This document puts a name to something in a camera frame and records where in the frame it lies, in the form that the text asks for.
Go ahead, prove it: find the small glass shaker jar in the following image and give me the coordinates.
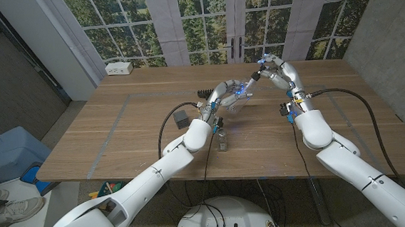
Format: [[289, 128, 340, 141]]
[[216, 128, 230, 153]]

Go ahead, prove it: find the blue plastic bin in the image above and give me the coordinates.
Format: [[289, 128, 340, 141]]
[[0, 123, 54, 186]]

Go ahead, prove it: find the black nozzle with white tube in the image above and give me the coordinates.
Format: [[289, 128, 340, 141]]
[[250, 64, 268, 83]]

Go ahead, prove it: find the teal toy basket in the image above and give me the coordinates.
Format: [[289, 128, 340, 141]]
[[87, 179, 125, 201]]

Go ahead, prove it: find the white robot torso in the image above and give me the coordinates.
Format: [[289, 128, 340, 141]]
[[172, 193, 278, 227]]

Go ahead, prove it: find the dark wooden door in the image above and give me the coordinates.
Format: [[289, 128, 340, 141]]
[[0, 0, 75, 148]]

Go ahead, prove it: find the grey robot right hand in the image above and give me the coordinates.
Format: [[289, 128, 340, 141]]
[[256, 50, 314, 118]]

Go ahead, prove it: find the white power strip box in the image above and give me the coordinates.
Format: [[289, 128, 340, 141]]
[[104, 61, 134, 77]]

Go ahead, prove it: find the small grey block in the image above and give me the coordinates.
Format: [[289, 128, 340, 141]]
[[173, 109, 191, 131]]

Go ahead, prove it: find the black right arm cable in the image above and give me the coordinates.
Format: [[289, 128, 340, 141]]
[[306, 83, 405, 221]]

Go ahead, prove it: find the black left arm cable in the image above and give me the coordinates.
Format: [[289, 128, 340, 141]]
[[154, 100, 208, 212]]

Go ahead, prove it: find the black toothed comb rack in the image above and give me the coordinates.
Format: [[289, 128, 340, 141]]
[[196, 88, 215, 101]]

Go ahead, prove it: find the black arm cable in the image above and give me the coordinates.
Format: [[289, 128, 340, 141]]
[[154, 100, 208, 212], [306, 83, 405, 221]]

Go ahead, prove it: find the blue flat floor item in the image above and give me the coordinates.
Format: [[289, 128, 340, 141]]
[[19, 163, 51, 195]]

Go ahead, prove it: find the printed window backdrop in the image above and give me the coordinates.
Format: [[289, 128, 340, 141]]
[[42, 0, 389, 81]]

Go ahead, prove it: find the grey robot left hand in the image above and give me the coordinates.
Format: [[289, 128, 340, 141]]
[[195, 77, 255, 131]]

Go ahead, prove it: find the metal table leg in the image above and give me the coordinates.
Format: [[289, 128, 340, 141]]
[[306, 176, 332, 227]]

